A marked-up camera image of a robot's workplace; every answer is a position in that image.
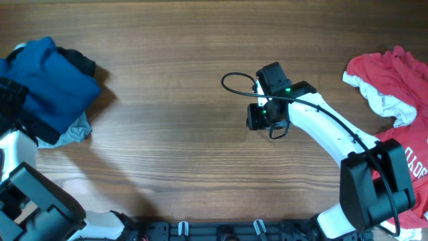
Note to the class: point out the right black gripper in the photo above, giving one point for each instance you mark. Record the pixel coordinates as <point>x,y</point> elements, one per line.
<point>253,117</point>

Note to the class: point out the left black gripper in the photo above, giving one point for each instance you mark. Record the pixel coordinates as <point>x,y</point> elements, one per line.
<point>9,97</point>

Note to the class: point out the blue polo shirt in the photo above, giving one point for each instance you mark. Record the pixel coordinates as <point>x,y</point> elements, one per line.
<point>58,92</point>

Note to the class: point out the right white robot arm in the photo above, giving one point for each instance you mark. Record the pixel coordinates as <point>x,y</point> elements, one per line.
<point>374,182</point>

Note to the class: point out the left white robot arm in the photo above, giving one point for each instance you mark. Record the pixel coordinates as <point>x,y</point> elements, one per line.
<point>32,206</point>

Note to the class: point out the light grey folded garment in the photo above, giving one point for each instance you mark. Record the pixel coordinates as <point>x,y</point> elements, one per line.
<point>72,129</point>

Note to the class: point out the black folded garment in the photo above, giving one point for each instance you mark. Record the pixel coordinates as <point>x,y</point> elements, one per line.
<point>78,60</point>

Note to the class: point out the red and white jersey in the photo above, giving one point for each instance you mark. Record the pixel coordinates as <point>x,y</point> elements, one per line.
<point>395,85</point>

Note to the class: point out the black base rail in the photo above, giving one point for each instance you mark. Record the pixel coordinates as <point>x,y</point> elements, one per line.
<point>257,230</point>

